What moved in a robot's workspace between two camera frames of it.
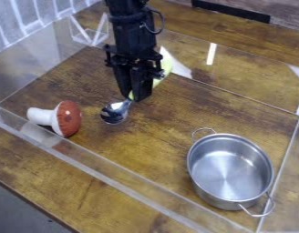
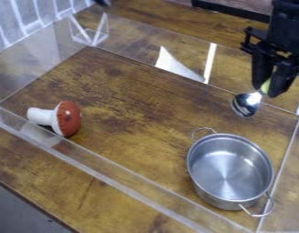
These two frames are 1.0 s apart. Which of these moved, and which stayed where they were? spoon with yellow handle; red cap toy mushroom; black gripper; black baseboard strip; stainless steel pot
Moved: spoon with yellow handle; black gripper
Stayed: red cap toy mushroom; stainless steel pot; black baseboard strip
